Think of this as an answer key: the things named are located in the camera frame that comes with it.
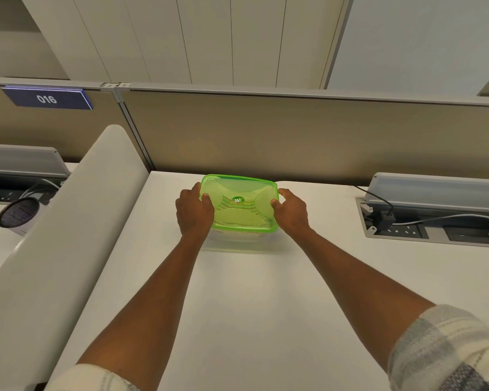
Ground person's left hand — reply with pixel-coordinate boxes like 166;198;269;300
175;182;215;242

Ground person's right hand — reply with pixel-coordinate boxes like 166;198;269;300
270;188;313;237

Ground green lidded plastic food container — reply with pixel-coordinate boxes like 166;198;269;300
200;174;280;241

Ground person's right forearm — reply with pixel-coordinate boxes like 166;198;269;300
286;227;437;369

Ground person's left forearm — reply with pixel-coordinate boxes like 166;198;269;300
76;232;208;381

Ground beige cubicle partition screen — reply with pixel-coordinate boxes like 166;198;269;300
0;76;489;188

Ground grey desk power socket box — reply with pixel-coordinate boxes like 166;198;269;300
355;172;489;249
0;143;71;205

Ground white desk divider panel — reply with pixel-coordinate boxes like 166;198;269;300
0;125;150;391

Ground black mesh round speaker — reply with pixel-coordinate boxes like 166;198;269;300
0;197;42;237

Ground blue desk number sign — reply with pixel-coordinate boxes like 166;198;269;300
1;86;94;111

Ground black power cable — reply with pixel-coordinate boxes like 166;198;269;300
352;185;394;214

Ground white wall cabinets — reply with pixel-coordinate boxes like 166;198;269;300
18;0;353;90

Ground white cable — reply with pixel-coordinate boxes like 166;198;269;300
392;214;489;232

